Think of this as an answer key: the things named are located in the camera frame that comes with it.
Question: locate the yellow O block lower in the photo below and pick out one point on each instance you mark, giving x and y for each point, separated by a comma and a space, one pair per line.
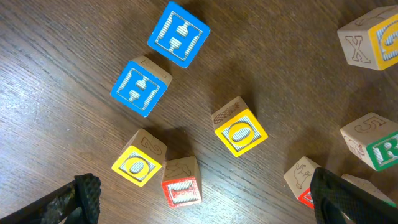
141, 159

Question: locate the blue H block upper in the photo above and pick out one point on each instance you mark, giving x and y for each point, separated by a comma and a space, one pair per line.
178, 35

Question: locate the yellow o block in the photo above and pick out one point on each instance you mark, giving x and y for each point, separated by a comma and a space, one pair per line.
141, 159
237, 127

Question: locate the yellow G block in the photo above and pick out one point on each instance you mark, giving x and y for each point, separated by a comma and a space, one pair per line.
370, 41

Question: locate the red A block lower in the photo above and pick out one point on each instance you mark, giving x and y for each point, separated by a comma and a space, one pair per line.
299, 178

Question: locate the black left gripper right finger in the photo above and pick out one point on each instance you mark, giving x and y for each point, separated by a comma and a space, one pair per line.
334, 197

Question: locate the red I block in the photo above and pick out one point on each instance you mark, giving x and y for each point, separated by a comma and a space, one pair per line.
181, 182

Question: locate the yellow O block upper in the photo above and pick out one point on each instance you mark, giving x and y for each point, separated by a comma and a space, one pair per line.
237, 127

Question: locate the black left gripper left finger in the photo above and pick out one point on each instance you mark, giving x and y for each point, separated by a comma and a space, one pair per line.
75, 202

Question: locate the green R block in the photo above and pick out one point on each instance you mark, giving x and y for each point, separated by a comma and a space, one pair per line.
373, 139
368, 187

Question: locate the blue H block lower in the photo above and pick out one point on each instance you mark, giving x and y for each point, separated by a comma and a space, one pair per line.
141, 85

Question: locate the blue h block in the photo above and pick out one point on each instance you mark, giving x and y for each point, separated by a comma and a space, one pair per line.
178, 35
141, 85

